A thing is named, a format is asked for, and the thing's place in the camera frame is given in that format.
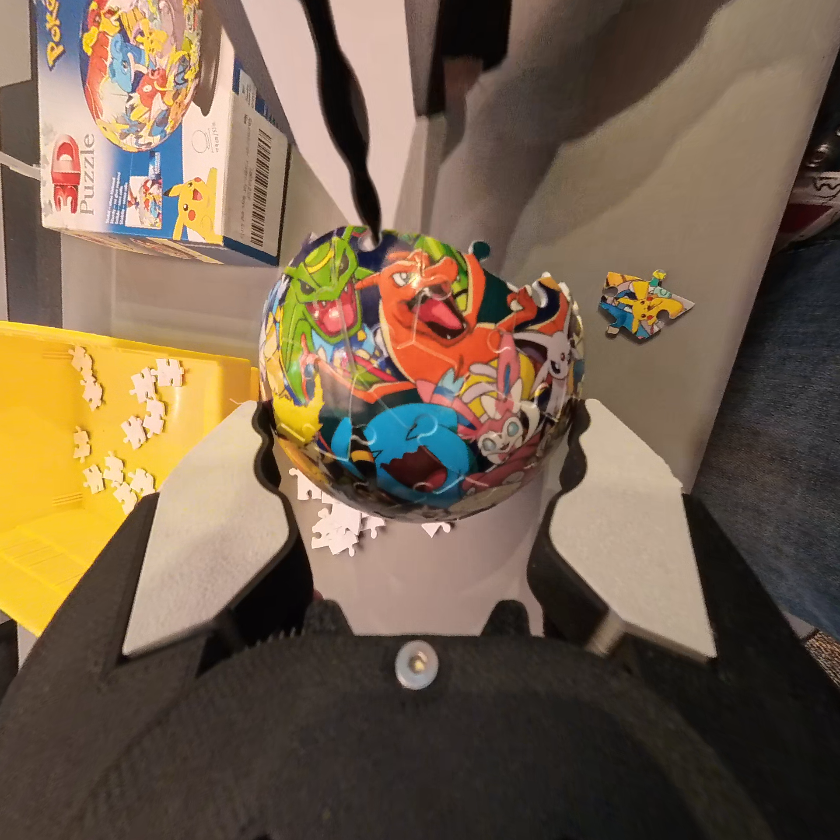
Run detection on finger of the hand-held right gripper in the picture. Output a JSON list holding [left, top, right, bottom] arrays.
[[392, 0, 513, 231], [239, 0, 385, 236]]

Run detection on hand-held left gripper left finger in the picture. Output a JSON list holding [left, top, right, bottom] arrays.
[[121, 399, 315, 657]]

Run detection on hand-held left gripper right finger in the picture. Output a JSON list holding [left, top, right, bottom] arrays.
[[527, 397, 718, 660]]

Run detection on colourful puzzle ball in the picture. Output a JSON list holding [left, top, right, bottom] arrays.
[[258, 225, 586, 524]]

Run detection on cluster of white puzzle pieces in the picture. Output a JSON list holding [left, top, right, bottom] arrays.
[[289, 468, 455, 559]]

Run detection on scattered white puzzle pieces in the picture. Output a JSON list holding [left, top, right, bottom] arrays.
[[69, 346, 186, 513]]

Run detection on blue puzzle box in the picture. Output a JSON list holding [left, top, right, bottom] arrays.
[[36, 0, 293, 269]]

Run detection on assembled colourful puzzle fragment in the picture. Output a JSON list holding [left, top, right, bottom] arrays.
[[598, 268, 695, 342]]

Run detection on yellow plastic tray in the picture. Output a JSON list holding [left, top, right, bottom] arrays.
[[0, 320, 260, 637]]

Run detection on person's red printed shoe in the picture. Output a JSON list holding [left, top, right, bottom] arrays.
[[784, 131, 840, 257]]

